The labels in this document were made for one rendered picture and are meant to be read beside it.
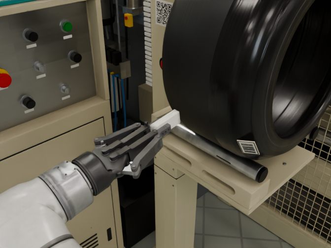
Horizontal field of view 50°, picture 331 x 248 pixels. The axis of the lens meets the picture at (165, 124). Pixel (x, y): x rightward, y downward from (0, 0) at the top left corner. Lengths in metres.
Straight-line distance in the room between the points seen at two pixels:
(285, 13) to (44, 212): 0.54
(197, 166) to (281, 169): 0.27
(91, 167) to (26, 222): 0.13
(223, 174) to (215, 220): 1.08
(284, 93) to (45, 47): 0.76
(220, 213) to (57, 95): 1.23
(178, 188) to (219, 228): 0.69
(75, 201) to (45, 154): 0.65
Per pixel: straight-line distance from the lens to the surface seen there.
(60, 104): 1.24
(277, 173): 1.13
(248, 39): 0.70
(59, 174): 0.60
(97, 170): 0.61
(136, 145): 0.66
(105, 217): 1.58
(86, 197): 0.60
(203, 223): 2.03
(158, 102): 1.22
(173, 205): 1.44
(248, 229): 2.04
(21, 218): 0.56
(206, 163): 1.02
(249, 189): 0.96
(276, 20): 0.71
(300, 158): 1.21
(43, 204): 0.58
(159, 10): 1.10
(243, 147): 0.82
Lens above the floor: 1.50
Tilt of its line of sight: 32 degrees down
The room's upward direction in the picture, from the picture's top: straight up
